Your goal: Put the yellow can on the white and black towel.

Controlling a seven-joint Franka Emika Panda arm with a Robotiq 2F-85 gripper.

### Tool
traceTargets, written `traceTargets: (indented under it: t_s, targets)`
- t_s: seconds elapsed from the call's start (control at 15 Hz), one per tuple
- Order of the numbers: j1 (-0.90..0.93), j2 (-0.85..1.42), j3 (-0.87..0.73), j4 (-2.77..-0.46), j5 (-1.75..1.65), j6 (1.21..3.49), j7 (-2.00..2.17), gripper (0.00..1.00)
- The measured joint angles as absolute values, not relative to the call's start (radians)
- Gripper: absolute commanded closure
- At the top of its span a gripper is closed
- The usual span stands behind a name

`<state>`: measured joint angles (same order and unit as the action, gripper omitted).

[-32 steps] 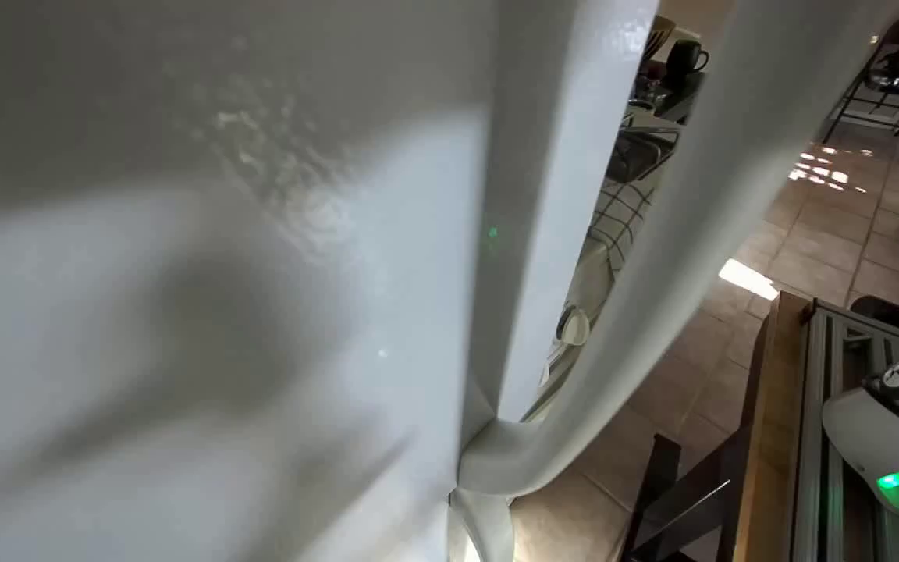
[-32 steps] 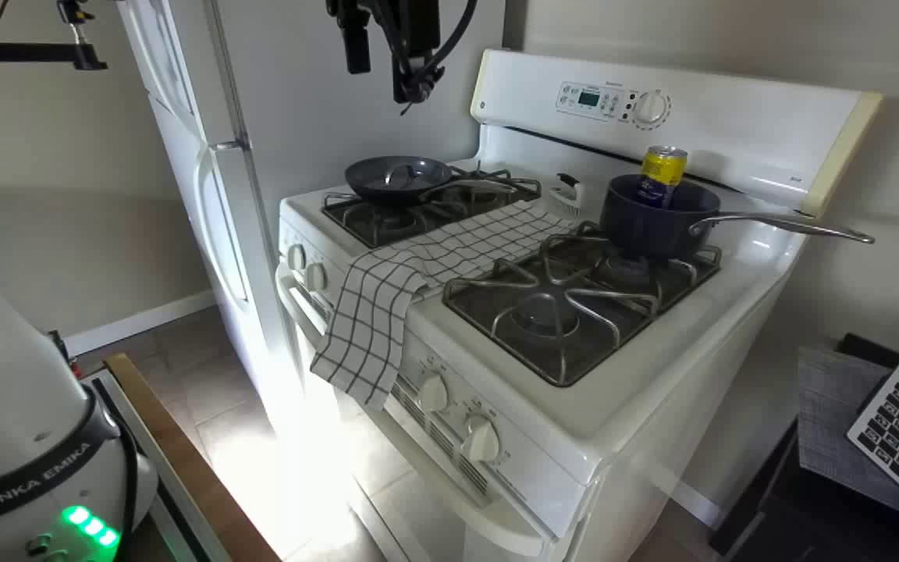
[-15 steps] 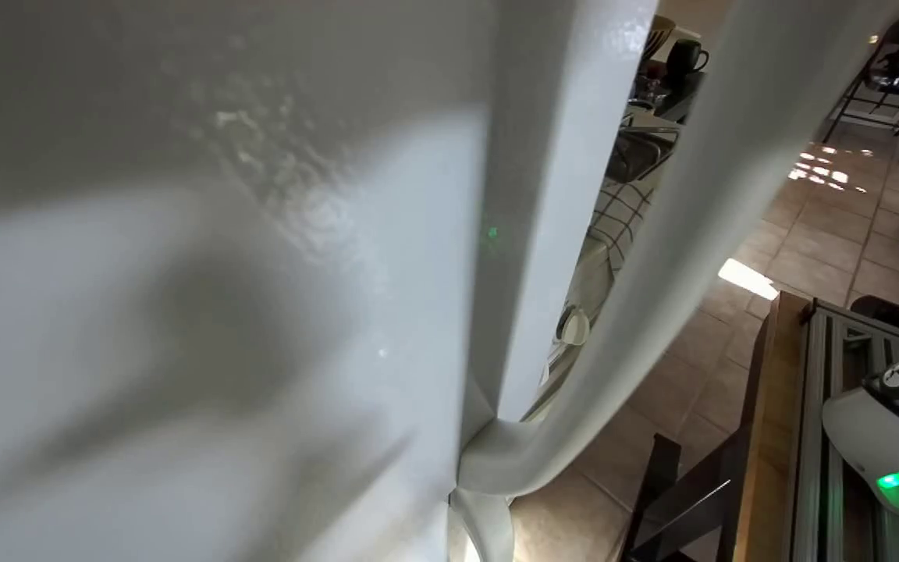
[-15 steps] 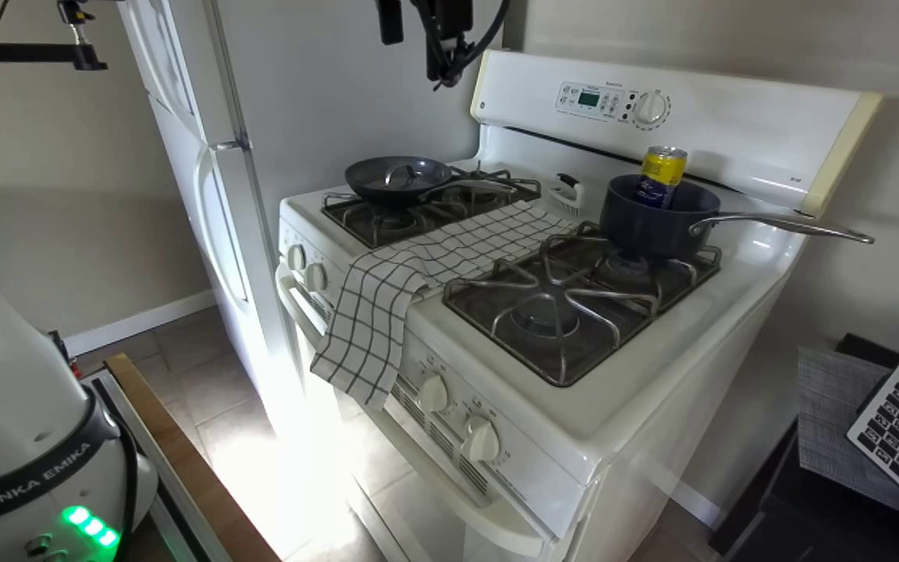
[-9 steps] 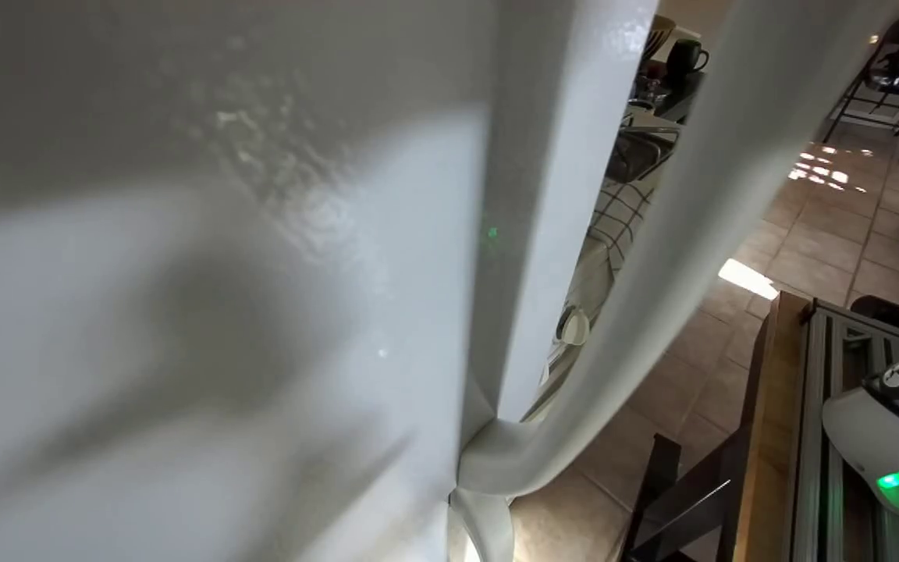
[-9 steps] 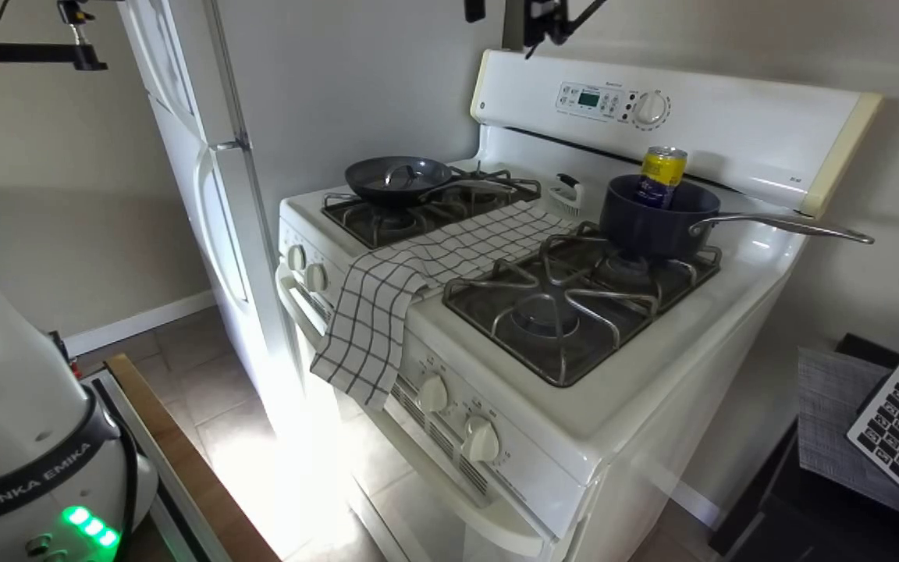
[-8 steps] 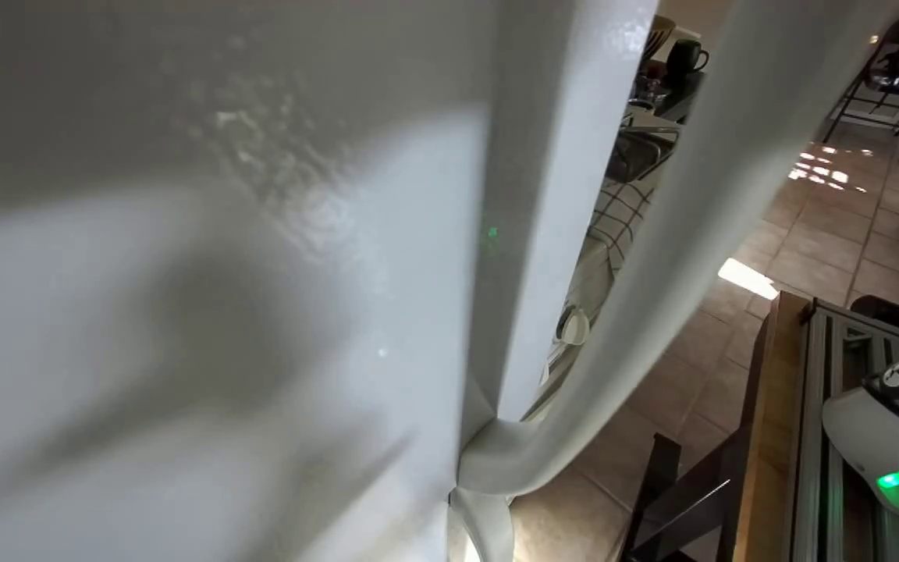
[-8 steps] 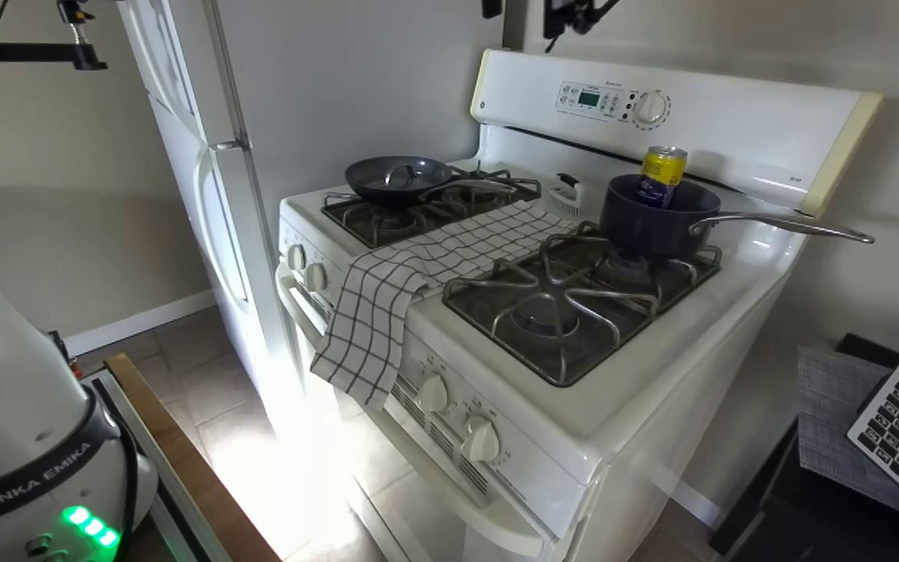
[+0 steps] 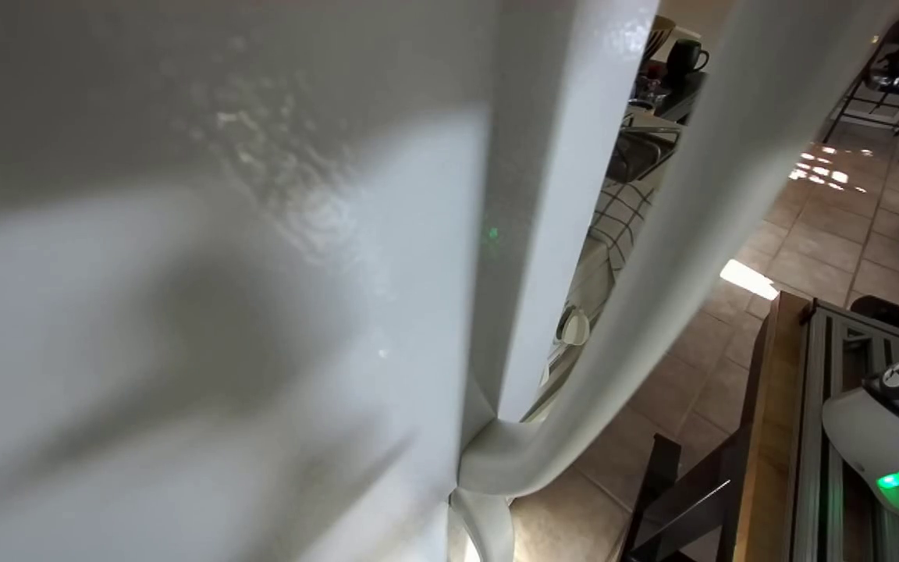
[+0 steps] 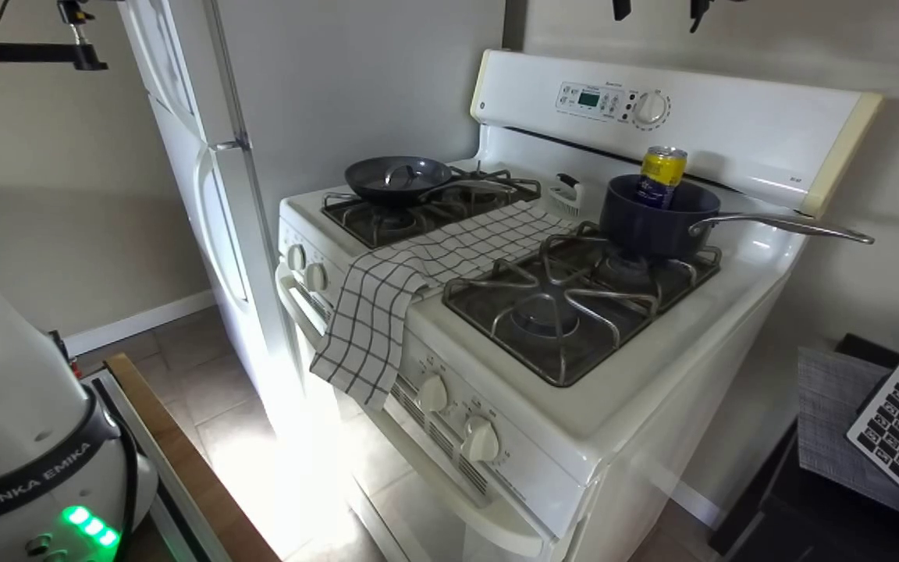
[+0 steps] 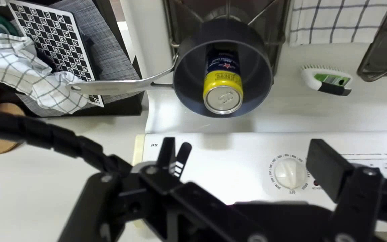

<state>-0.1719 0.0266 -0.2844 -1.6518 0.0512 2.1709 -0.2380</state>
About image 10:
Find white black checkered towel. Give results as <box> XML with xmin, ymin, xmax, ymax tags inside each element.
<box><xmin>308</xmin><ymin>197</ymin><xmax>586</xmax><ymax>413</ymax></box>

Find black burner grate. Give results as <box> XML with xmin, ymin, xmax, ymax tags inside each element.
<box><xmin>441</xmin><ymin>217</ymin><xmax>725</xmax><ymax>391</ymax></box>

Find black frying pan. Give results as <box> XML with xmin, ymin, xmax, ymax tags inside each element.
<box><xmin>341</xmin><ymin>154</ymin><xmax>491</xmax><ymax>209</ymax></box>

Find dark blue saucepan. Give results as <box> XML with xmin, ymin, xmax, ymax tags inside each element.
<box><xmin>598</xmin><ymin>171</ymin><xmax>877</xmax><ymax>263</ymax></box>

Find white gas stove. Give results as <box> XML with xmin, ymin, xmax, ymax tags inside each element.
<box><xmin>273</xmin><ymin>45</ymin><xmax>882</xmax><ymax>562</ymax></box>

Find grey fabric box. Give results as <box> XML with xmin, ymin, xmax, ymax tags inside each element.
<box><xmin>792</xmin><ymin>344</ymin><xmax>899</xmax><ymax>534</ymax></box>

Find black side stand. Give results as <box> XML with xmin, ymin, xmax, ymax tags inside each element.
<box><xmin>708</xmin><ymin>331</ymin><xmax>899</xmax><ymax>562</ymax></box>

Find wire dish rack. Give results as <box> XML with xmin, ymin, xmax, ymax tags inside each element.
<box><xmin>322</xmin><ymin>166</ymin><xmax>543</xmax><ymax>251</ymax></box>

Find white oven door handle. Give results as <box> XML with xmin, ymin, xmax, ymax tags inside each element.
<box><xmin>273</xmin><ymin>263</ymin><xmax>561</xmax><ymax>560</ymax></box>

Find white refrigerator door handle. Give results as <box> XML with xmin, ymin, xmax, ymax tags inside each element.
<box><xmin>190</xmin><ymin>140</ymin><xmax>257</xmax><ymax>312</ymax></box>
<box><xmin>197</xmin><ymin>0</ymin><xmax>253</xmax><ymax>149</ymax></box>

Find aluminium table frame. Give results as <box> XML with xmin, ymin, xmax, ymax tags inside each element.
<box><xmin>85</xmin><ymin>367</ymin><xmax>209</xmax><ymax>562</ymax></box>

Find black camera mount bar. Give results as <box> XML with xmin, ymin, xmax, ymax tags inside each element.
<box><xmin>0</xmin><ymin>0</ymin><xmax>111</xmax><ymax>75</ymax></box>

